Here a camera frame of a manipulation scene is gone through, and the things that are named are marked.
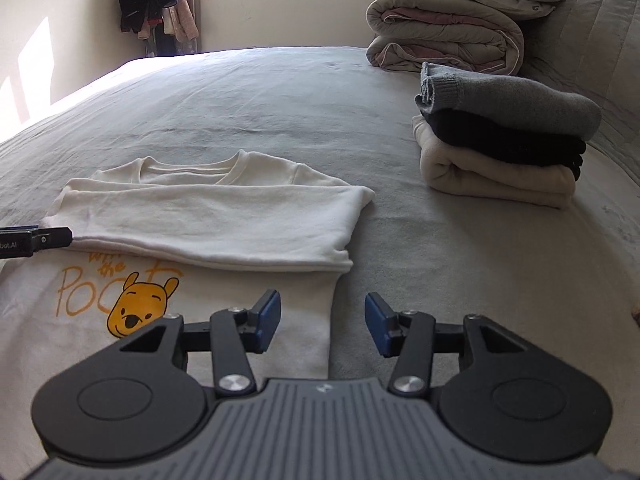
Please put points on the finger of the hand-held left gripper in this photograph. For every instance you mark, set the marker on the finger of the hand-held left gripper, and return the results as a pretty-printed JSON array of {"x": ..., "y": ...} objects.
[{"x": 52, "y": 238}]

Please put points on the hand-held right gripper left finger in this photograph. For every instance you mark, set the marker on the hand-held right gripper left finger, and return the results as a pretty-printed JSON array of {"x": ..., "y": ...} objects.
[{"x": 270, "y": 321}]

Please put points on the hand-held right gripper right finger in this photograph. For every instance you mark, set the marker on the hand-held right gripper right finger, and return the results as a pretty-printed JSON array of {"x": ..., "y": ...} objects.
[{"x": 376, "y": 326}]

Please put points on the white bear-print sweatshirt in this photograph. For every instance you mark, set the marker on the white bear-print sweatshirt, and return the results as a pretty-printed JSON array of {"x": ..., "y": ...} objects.
[{"x": 200, "y": 220}]

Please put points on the folded cream garment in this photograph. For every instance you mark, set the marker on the folded cream garment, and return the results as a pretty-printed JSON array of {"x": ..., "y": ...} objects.
[{"x": 495, "y": 180}]

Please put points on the grey bed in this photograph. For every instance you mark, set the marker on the grey bed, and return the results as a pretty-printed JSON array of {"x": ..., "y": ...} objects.
[{"x": 250, "y": 110}]

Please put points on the folded black garment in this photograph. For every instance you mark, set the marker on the folded black garment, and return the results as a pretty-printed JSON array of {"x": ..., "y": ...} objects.
[{"x": 505, "y": 141}]

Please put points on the hanging pink garments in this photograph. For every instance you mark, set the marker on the hanging pink garments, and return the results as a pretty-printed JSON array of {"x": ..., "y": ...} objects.
[{"x": 180, "y": 20}]

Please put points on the folded grey sweater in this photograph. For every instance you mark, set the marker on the folded grey sweater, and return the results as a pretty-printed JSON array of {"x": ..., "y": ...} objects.
[{"x": 510, "y": 97}]

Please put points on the folded grey pink duvet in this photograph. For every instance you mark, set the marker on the folded grey pink duvet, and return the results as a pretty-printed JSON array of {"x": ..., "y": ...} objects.
[{"x": 445, "y": 30}]

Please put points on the grey quilted headboard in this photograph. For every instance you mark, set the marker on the grey quilted headboard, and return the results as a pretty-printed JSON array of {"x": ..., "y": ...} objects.
[{"x": 595, "y": 35}]

